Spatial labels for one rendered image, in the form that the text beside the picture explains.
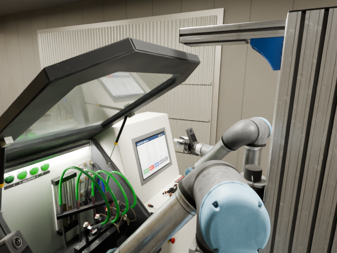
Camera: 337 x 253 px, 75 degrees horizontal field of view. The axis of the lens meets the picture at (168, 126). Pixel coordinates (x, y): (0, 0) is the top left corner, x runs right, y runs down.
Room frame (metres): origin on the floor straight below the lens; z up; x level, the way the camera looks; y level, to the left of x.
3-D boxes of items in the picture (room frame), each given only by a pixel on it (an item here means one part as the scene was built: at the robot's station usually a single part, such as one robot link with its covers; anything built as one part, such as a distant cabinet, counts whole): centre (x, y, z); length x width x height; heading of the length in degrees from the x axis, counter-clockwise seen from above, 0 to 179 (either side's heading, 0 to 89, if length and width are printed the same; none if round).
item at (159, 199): (1.56, -0.04, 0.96); 0.70 x 0.22 x 0.03; 151
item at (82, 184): (1.35, 0.54, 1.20); 0.13 x 0.03 x 0.31; 151
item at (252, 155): (1.05, -0.43, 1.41); 0.15 x 0.12 x 0.55; 129
